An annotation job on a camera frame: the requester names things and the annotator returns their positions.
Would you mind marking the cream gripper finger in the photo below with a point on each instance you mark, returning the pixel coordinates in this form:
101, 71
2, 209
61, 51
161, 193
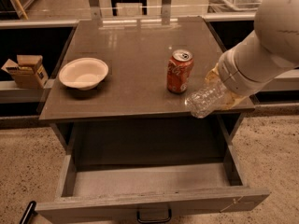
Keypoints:
233, 100
212, 77

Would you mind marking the clear plastic water bottle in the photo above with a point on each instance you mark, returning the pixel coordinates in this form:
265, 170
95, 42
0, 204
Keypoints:
213, 96

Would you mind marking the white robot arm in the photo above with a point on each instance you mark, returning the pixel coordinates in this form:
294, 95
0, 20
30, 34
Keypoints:
270, 50

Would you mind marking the grey counter cabinet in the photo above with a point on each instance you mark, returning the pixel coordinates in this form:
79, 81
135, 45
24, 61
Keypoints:
132, 106

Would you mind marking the open grey wooden drawer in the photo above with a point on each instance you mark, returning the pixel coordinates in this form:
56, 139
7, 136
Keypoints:
147, 186

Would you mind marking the red soda can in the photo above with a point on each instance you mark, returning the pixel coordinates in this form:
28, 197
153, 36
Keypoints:
178, 70

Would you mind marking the white paper bowl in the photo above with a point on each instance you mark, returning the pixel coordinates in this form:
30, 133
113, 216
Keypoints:
83, 74

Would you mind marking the open cardboard box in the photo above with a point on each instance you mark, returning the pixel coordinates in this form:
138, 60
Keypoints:
28, 71

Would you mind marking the wooden broom stick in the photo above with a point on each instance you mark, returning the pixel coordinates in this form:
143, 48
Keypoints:
20, 7

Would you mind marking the dark chair frame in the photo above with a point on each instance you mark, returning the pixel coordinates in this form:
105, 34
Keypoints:
143, 3

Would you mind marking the black lower drawer handle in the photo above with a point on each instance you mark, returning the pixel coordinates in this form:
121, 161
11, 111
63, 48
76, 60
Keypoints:
29, 213

